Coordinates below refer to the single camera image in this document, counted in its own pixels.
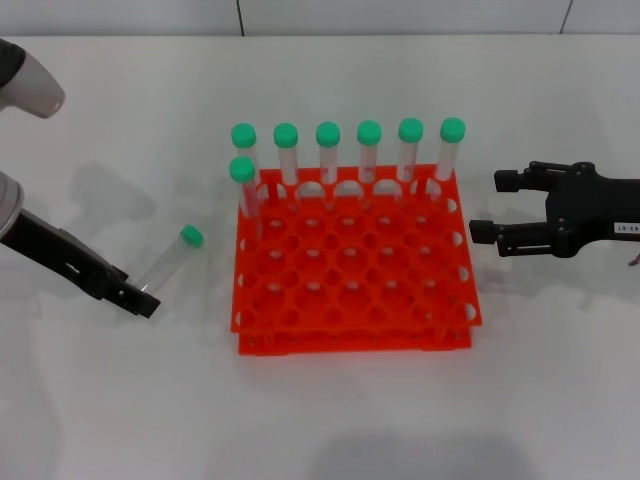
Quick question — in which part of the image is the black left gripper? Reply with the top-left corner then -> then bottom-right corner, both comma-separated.
0,208 -> 162,320

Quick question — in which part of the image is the orange plastic test tube rack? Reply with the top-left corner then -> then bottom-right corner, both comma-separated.
229,163 -> 484,357

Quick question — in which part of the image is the green capped clear test tube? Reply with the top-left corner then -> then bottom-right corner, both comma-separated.
228,156 -> 265,239
314,121 -> 343,206
137,224 -> 205,294
356,120 -> 383,201
430,117 -> 467,199
394,117 -> 425,201
272,122 -> 302,201
230,122 -> 263,174

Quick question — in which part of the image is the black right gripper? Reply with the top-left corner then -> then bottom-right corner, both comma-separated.
468,160 -> 640,260

